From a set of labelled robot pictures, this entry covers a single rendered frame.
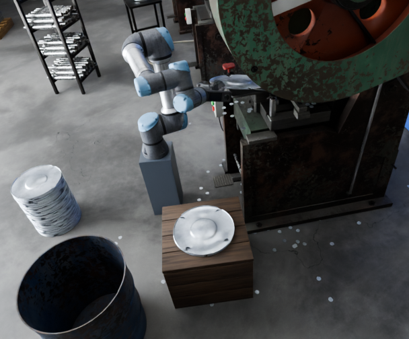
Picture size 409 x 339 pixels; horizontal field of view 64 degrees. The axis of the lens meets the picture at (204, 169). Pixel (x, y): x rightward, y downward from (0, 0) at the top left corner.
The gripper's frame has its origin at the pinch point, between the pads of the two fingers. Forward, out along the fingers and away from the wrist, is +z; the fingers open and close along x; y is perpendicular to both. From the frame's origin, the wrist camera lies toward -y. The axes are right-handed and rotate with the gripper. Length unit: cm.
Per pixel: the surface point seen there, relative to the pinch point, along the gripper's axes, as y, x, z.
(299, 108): -33.7, 7.3, 10.9
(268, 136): -23.6, 21.0, 2.7
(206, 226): -9, 58, -30
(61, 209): 86, 80, -38
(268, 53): -29.7, -22.0, -31.4
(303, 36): -37.0, -26.6, -17.2
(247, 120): -9.1, 18.4, 11.2
